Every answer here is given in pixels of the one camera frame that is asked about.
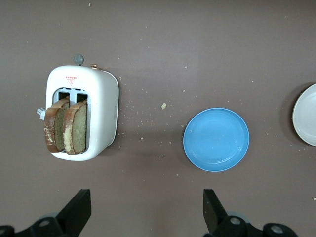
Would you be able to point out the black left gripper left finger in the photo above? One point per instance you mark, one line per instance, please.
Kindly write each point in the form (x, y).
(74, 212)

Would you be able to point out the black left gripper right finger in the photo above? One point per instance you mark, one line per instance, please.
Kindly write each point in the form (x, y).
(214, 217)

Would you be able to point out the brown bread slice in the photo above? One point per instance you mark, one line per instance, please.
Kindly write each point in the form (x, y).
(79, 128)
(50, 128)

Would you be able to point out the blue plate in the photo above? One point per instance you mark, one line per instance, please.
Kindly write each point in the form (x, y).
(216, 139)

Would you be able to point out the beige plate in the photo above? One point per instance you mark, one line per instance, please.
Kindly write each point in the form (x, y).
(307, 116)

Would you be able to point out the white two-slot toaster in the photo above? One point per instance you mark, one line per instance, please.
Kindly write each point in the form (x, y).
(103, 98)

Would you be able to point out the large bread crumb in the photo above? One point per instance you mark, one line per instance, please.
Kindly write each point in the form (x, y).
(164, 106)

